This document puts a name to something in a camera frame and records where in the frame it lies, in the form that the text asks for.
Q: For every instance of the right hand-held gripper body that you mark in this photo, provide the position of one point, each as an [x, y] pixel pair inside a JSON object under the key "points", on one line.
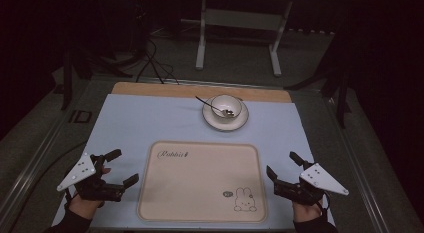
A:
{"points": [[320, 179]]}

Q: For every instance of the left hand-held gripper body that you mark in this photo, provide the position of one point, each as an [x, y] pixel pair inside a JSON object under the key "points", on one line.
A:
{"points": [[81, 169]]}

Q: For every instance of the person's right hand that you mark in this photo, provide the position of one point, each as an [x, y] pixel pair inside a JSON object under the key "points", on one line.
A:
{"points": [[306, 211]]}

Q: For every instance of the person's left hand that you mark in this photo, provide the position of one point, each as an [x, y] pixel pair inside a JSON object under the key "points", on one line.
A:
{"points": [[84, 206]]}

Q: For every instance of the light blue table mat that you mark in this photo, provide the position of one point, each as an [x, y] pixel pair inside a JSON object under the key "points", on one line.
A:
{"points": [[140, 119]]}

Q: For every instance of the white saucer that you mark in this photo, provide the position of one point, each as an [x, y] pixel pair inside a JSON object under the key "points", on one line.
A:
{"points": [[223, 124]]}

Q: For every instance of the beige rabbit print mat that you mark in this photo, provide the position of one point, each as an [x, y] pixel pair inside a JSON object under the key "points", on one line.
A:
{"points": [[200, 186]]}

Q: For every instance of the black stand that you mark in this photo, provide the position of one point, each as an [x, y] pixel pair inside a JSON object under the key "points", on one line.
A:
{"points": [[341, 93], [68, 79]]}

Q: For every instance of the white bowl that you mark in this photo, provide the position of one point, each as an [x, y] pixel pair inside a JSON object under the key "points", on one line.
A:
{"points": [[226, 106]]}

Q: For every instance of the metal spoon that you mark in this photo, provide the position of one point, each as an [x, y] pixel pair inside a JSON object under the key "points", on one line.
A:
{"points": [[213, 107]]}

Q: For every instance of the white metal stand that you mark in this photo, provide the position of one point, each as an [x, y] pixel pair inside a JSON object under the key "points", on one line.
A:
{"points": [[240, 19]]}

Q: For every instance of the black rectangular bracket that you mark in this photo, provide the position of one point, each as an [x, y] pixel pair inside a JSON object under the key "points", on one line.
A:
{"points": [[80, 116]]}

